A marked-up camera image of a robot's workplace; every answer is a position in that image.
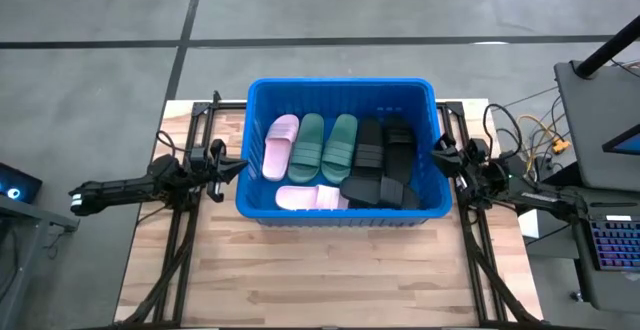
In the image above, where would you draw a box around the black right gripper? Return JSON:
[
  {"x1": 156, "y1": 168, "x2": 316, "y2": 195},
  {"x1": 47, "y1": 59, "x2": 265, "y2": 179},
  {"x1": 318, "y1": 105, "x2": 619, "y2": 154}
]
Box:
[{"x1": 431, "y1": 133, "x2": 501, "y2": 209}]

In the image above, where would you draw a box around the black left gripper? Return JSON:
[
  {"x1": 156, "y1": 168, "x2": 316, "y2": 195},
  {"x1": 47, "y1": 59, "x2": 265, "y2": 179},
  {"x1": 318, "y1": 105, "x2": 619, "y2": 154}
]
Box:
[{"x1": 192, "y1": 138, "x2": 250, "y2": 204}]

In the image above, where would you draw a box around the pink rubber slide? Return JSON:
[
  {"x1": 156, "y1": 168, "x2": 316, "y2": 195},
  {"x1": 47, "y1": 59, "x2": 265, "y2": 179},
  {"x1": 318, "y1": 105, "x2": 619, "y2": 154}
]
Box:
[
  {"x1": 274, "y1": 183, "x2": 351, "y2": 211},
  {"x1": 261, "y1": 113, "x2": 301, "y2": 182}
]

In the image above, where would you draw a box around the black rubber slide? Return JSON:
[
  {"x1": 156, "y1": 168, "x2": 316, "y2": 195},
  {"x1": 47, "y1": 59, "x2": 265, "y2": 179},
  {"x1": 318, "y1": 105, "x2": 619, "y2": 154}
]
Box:
[
  {"x1": 339, "y1": 174, "x2": 407, "y2": 207},
  {"x1": 349, "y1": 185, "x2": 422, "y2": 211},
  {"x1": 351, "y1": 116, "x2": 385, "y2": 181},
  {"x1": 382, "y1": 114, "x2": 416, "y2": 186}
]

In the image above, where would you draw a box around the green rubber slide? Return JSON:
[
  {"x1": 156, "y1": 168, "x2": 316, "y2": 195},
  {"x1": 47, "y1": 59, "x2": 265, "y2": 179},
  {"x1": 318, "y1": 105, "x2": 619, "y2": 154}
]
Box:
[
  {"x1": 287, "y1": 112, "x2": 326, "y2": 185},
  {"x1": 320, "y1": 113, "x2": 359, "y2": 185}
]

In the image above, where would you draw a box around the blue plastic bin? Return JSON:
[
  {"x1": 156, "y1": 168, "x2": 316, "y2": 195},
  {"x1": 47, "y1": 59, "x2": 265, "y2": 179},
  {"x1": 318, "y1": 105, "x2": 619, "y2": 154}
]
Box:
[{"x1": 234, "y1": 77, "x2": 454, "y2": 229}]

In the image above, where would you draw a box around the white paper sheet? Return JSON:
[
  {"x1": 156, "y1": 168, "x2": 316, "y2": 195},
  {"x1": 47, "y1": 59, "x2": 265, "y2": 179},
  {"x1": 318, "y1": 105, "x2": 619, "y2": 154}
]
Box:
[{"x1": 517, "y1": 209, "x2": 541, "y2": 240}]

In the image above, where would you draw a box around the black desk beam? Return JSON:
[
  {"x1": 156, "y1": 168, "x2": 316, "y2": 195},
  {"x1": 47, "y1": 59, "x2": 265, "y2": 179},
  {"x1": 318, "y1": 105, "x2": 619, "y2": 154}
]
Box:
[{"x1": 552, "y1": 162, "x2": 584, "y2": 194}]

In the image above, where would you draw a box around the grey desk panel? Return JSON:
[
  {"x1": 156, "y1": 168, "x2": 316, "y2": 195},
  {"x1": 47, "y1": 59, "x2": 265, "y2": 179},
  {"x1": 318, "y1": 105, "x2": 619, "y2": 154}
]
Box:
[{"x1": 553, "y1": 59, "x2": 640, "y2": 194}]

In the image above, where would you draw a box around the tablet with blue screen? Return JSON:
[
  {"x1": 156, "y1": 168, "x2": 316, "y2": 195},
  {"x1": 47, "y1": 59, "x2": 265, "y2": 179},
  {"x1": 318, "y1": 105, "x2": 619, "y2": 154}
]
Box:
[{"x1": 602, "y1": 123, "x2": 640, "y2": 157}]

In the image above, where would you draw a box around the backlit computer keyboard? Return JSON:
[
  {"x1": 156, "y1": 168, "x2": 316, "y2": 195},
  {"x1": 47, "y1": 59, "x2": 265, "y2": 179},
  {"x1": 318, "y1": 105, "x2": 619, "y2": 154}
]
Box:
[{"x1": 588, "y1": 217, "x2": 640, "y2": 272}]

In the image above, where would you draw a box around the grey keyboard desk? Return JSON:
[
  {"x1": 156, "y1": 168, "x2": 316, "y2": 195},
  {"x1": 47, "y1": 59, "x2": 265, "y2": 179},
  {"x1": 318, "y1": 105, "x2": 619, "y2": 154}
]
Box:
[{"x1": 563, "y1": 184, "x2": 640, "y2": 316}]

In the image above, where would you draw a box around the black pole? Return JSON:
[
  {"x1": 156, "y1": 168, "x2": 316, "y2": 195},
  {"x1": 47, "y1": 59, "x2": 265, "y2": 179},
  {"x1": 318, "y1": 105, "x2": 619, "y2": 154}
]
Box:
[{"x1": 573, "y1": 14, "x2": 640, "y2": 79}]

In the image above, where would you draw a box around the grey metal stand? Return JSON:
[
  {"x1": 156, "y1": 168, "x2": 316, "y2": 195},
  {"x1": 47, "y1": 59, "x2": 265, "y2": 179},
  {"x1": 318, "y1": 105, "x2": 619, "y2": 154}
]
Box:
[{"x1": 0, "y1": 193, "x2": 81, "y2": 330}]

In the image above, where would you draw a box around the black device with blue light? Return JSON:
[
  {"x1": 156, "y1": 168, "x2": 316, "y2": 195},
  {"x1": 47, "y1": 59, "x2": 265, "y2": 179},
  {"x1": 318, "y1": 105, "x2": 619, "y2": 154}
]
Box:
[{"x1": 0, "y1": 162, "x2": 44, "y2": 204}]

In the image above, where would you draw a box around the black aluminium rig frame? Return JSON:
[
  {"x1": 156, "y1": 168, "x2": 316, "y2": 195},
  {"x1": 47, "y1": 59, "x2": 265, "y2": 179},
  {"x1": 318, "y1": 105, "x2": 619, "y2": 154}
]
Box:
[{"x1": 117, "y1": 89, "x2": 544, "y2": 329}]

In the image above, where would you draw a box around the black camera cable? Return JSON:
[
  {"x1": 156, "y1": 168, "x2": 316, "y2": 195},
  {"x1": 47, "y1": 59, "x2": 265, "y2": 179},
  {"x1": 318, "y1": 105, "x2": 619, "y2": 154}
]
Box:
[
  {"x1": 482, "y1": 102, "x2": 524, "y2": 171},
  {"x1": 155, "y1": 129, "x2": 194, "y2": 164}
]

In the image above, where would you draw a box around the yellow cable with plug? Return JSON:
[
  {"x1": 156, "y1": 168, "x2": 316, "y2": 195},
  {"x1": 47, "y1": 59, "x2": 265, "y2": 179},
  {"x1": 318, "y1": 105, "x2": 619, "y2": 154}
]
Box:
[{"x1": 514, "y1": 113, "x2": 572, "y2": 179}]

